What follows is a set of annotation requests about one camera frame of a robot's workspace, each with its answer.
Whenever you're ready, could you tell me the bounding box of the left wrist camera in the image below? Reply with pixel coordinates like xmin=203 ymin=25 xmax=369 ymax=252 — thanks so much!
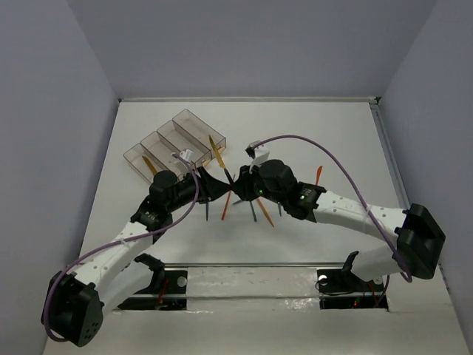
xmin=180 ymin=149 xmax=194 ymax=162

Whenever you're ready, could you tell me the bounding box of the teal chopstick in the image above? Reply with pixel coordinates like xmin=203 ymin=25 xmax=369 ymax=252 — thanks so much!
xmin=249 ymin=201 xmax=257 ymax=223

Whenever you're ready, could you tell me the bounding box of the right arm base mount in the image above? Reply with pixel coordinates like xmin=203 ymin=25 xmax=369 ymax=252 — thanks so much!
xmin=315 ymin=268 xmax=389 ymax=310

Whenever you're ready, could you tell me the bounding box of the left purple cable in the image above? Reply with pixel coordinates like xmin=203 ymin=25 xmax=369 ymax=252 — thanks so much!
xmin=40 ymin=153 xmax=203 ymax=341

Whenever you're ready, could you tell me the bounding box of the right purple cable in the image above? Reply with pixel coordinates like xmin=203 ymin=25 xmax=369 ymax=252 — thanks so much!
xmin=247 ymin=135 xmax=414 ymax=284

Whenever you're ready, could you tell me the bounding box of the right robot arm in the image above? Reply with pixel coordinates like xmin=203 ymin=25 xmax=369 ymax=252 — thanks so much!
xmin=231 ymin=160 xmax=446 ymax=290

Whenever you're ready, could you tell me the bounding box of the purple cable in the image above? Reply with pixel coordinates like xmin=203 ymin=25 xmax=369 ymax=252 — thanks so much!
xmin=40 ymin=153 xmax=203 ymax=341
xmin=247 ymin=135 xmax=414 ymax=284

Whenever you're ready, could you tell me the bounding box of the orange chopstick left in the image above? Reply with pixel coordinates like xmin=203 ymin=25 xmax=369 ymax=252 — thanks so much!
xmin=221 ymin=191 xmax=231 ymax=221

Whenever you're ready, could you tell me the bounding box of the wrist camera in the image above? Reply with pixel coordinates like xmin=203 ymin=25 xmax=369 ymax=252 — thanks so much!
xmin=180 ymin=149 xmax=194 ymax=162
xmin=245 ymin=141 xmax=270 ymax=174

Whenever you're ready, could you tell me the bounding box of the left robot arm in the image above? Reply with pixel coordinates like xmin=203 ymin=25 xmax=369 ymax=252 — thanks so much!
xmin=41 ymin=167 xmax=234 ymax=347

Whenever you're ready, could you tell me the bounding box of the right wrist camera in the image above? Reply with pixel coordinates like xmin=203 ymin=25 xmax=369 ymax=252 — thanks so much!
xmin=245 ymin=141 xmax=270 ymax=174

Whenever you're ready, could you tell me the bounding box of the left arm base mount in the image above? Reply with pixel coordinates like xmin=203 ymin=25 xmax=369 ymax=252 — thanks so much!
xmin=118 ymin=269 xmax=188 ymax=311

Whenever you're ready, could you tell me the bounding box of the orange spoon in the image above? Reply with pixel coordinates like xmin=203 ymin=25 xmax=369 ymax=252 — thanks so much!
xmin=256 ymin=198 xmax=275 ymax=228

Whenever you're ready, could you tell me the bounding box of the yellow knife green handle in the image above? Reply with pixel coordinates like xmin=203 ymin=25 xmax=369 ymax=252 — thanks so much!
xmin=208 ymin=135 xmax=234 ymax=185

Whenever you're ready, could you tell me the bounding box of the yellow knife in bin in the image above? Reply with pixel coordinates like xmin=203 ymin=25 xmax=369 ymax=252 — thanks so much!
xmin=142 ymin=155 xmax=157 ymax=176

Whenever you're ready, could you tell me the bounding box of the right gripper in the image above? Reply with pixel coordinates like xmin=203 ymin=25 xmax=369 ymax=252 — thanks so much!
xmin=231 ymin=159 xmax=287 ymax=206

